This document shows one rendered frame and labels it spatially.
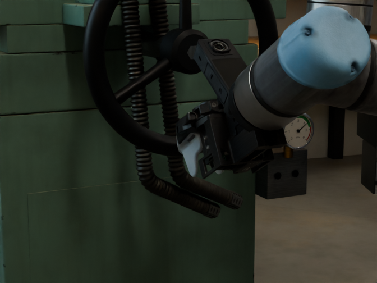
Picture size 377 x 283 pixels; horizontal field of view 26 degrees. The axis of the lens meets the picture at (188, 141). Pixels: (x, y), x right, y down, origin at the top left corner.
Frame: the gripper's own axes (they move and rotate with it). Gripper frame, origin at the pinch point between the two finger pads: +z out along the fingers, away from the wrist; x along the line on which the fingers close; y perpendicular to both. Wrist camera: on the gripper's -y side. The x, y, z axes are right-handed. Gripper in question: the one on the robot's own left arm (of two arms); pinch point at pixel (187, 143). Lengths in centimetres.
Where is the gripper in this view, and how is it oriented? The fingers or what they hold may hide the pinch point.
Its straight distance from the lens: 106.1
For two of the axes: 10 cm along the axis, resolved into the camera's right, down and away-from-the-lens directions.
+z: -3.8, 3.4, 8.6
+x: 9.0, -0.8, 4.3
